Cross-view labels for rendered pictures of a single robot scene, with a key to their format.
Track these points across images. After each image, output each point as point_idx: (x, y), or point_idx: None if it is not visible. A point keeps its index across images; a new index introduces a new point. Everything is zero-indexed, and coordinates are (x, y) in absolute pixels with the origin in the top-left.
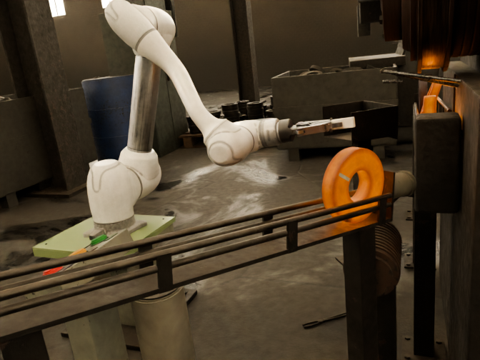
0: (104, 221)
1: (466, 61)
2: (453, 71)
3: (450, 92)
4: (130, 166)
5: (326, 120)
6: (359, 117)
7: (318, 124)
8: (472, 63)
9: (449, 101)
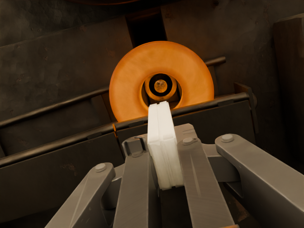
0: None
1: (8, 43)
2: (92, 22)
3: (73, 70)
4: None
5: (97, 181)
6: None
7: (253, 162)
8: (82, 21)
9: (69, 90)
